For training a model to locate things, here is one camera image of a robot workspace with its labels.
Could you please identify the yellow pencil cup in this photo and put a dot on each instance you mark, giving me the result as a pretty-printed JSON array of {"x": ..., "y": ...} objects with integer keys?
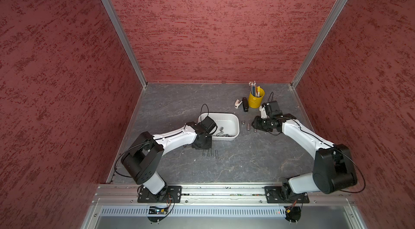
[{"x": 254, "y": 101}]

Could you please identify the pencils in cup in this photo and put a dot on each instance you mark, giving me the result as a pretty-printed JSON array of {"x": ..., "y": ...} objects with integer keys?
[{"x": 254, "y": 89}]

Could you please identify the white small stapler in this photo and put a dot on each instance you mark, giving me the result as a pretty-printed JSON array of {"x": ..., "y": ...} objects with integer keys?
[{"x": 238, "y": 103}]

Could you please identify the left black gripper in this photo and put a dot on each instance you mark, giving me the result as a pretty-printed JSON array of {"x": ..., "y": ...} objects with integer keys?
[{"x": 207, "y": 146}]

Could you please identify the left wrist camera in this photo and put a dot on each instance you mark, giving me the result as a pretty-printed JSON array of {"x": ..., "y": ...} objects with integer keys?
[{"x": 209, "y": 125}]

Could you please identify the white plastic storage box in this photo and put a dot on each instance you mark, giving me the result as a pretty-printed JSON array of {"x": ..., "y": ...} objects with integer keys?
[{"x": 228, "y": 126}]

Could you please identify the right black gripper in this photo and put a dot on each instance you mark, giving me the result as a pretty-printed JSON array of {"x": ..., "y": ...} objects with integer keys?
[{"x": 256, "y": 120}]

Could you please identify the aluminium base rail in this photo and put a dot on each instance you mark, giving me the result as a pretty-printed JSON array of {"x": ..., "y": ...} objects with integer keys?
[{"x": 234, "y": 200}]

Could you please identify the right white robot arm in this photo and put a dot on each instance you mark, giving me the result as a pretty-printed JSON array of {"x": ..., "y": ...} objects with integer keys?
[{"x": 333, "y": 169}]

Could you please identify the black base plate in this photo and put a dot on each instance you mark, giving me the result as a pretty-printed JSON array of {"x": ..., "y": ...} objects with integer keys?
[
  {"x": 284, "y": 195},
  {"x": 159, "y": 194}
]

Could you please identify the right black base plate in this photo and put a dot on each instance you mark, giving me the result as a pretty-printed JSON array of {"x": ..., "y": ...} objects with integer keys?
[{"x": 284, "y": 195}]

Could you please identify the chrome sockets in box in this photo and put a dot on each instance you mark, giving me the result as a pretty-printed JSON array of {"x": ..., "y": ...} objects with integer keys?
[{"x": 226, "y": 132}]

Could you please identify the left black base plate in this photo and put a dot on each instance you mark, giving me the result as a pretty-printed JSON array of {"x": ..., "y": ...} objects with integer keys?
[{"x": 159, "y": 194}]

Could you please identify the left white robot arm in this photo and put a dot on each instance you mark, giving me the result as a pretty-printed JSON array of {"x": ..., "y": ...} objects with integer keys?
[{"x": 141, "y": 160}]

